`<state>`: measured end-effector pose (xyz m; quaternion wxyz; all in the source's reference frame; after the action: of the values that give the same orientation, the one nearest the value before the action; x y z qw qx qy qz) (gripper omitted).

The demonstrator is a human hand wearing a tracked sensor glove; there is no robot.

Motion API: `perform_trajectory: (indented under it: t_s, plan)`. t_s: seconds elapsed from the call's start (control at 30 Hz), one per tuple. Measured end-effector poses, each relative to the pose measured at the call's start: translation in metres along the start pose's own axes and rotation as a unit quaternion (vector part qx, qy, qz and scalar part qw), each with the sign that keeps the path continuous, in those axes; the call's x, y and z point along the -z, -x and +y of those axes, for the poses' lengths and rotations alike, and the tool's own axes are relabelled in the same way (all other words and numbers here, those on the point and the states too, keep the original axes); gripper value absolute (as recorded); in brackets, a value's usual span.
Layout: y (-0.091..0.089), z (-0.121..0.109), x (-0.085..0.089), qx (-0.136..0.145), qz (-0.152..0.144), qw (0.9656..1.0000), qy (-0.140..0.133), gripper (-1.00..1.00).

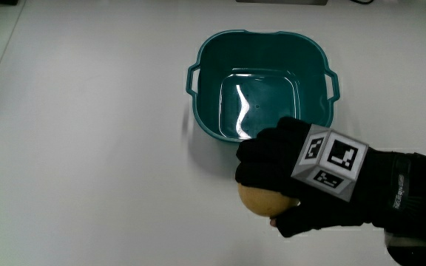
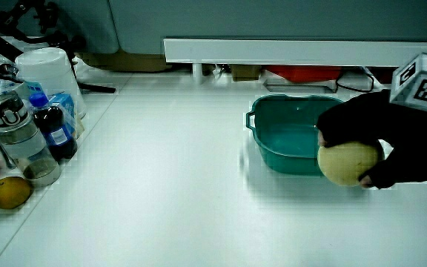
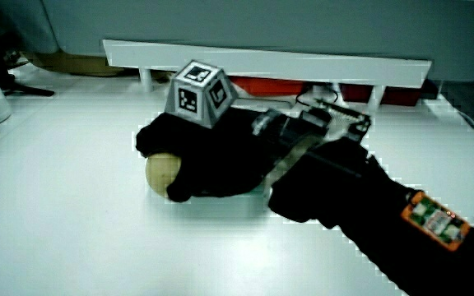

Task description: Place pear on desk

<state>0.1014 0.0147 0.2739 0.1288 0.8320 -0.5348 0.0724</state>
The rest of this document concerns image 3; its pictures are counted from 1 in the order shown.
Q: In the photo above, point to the person's right hand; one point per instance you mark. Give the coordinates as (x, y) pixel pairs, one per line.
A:
(220, 152)

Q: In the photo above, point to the yellow pear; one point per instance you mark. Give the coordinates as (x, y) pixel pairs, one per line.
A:
(161, 172)

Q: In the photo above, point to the person's right forearm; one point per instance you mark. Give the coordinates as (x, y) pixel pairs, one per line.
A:
(368, 205)

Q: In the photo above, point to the white desk shelf riser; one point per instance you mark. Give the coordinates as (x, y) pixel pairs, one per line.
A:
(270, 66)

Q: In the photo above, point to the white desk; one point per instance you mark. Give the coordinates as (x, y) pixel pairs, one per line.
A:
(76, 230)

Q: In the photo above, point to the grey blue partition panel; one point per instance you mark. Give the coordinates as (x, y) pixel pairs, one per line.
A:
(261, 24)

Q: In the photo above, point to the brown cardboard box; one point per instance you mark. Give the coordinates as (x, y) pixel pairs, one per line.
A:
(76, 63)

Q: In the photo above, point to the dark red box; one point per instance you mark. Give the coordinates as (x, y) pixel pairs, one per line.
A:
(397, 95)

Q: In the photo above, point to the orange circuit board tracker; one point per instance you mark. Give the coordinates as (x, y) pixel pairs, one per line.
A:
(435, 220)

